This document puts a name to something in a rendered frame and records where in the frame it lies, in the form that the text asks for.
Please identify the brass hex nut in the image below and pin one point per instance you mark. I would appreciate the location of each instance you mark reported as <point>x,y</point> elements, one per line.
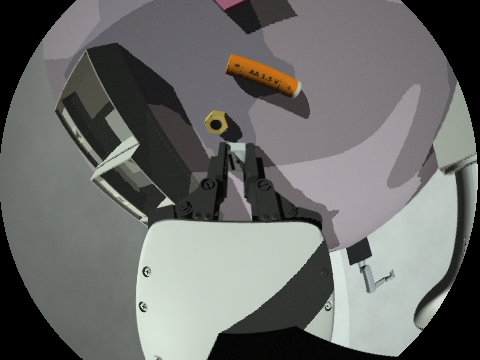
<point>216,122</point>

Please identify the orange aa battery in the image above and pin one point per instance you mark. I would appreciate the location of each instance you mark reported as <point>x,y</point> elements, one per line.
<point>263,75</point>

